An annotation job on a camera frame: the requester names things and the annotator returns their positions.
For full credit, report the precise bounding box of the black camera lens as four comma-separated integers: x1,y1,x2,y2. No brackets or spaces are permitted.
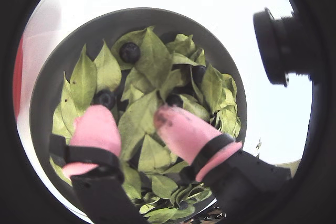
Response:
252,7,314,88

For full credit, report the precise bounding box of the pile of green leaves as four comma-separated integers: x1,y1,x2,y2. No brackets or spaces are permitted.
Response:
49,26,242,224

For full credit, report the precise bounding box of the red collapsible silicone cup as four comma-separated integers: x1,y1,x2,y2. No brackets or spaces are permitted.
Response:
13,37,26,120

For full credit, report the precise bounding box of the dark grey shallow bowl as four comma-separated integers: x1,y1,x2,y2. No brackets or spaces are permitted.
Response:
28,7,248,221

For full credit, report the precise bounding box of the pink-tipped black gripper finger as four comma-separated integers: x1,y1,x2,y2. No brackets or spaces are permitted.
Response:
152,104,292,217
48,104,148,224

